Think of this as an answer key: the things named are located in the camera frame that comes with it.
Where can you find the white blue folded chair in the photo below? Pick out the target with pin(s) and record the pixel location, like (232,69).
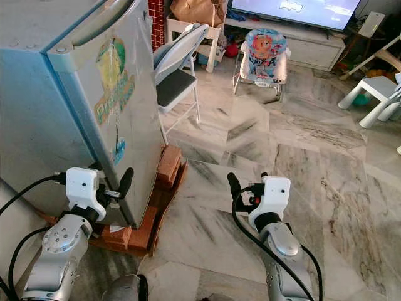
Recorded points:
(398,88)

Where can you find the colourful baby bouncer seat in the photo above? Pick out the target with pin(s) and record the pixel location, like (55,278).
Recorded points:
(264,53)

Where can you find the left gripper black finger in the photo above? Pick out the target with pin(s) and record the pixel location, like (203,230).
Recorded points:
(126,180)

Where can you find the light blue small fridge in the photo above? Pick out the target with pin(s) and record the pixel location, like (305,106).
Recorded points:
(50,113)

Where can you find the brown bag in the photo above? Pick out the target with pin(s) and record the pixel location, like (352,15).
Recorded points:
(197,11)

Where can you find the flat screen television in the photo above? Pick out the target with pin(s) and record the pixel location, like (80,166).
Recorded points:
(294,9)

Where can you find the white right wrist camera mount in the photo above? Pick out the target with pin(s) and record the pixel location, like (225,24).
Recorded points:
(274,193)

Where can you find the grey robot leg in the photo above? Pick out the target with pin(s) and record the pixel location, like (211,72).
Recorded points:
(124,290)

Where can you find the small white plastic stool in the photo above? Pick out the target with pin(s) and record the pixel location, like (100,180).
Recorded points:
(376,88)

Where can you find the red ball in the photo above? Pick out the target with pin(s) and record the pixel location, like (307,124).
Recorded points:
(231,49)

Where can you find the small white side table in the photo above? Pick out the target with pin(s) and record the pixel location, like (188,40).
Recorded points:
(210,44)

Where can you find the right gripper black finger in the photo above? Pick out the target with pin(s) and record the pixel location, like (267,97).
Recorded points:
(234,185)
(263,178)

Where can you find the white television cabinet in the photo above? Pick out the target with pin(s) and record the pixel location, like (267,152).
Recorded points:
(313,49)

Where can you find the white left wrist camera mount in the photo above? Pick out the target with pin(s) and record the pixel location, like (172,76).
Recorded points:
(81,185)

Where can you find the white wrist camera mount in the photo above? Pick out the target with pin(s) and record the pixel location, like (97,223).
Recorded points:
(81,185)
(274,193)

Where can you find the red brick base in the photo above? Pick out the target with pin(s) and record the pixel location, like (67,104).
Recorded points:
(168,164)

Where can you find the white grey folding chair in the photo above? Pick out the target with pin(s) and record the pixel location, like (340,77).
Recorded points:
(172,84)

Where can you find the wooden frame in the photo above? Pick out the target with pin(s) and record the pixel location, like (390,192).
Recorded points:
(373,61)

